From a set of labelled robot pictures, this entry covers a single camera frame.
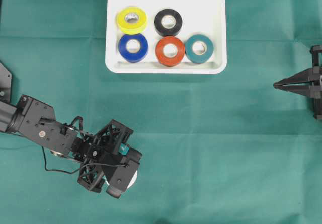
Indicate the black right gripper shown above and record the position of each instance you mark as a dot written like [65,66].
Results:
[303,77]

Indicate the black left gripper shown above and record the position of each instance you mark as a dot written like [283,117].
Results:
[89,150]

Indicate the blue tape roll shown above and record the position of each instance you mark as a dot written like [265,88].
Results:
[133,48]

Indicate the green tape roll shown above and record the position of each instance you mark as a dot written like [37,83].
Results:
[198,48]

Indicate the red tape roll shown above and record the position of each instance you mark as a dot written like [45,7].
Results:
[170,51]

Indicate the yellow tape roll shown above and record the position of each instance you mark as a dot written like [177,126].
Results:
[131,20]

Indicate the black tape roll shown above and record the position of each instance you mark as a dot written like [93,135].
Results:
[168,22]

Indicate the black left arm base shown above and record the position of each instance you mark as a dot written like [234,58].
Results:
[5,83]

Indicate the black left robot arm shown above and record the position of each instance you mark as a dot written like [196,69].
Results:
[35,121]

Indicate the white tape roll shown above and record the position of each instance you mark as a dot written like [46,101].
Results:
[130,183]

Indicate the white plastic case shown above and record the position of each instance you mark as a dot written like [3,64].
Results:
[206,17]

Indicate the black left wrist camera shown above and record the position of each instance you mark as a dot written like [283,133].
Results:
[120,170]

